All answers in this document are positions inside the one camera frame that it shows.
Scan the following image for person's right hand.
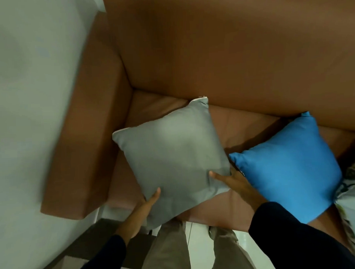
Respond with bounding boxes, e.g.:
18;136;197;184
208;164;268;215

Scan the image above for person's left hand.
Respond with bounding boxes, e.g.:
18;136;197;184
113;187;164;246

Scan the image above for blue cushion with patterned side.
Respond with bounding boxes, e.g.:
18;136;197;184
227;110;345;227

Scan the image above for brown leather sofa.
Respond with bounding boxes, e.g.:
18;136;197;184
33;0;355;269

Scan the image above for person's left forearm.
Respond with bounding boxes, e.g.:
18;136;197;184
69;229;129;269

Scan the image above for person's right forearm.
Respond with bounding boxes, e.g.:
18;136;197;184
247;192;355;269

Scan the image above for person's beige trousers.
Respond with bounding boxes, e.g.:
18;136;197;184
138;216;258;269

